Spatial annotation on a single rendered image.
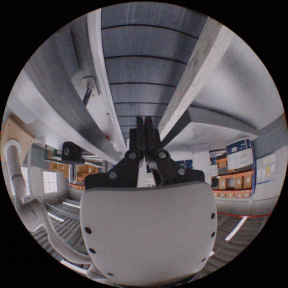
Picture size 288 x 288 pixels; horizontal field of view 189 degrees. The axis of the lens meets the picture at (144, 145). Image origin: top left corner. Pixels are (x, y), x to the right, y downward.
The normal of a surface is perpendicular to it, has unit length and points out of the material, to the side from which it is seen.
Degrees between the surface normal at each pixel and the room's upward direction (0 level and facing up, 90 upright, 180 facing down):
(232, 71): 0
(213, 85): 0
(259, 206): 90
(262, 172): 90
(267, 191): 90
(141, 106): 0
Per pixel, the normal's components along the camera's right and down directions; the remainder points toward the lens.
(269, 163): -0.98, -0.02
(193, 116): 0.10, -0.27
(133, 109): 0.04, 0.96
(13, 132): 0.69, 0.72
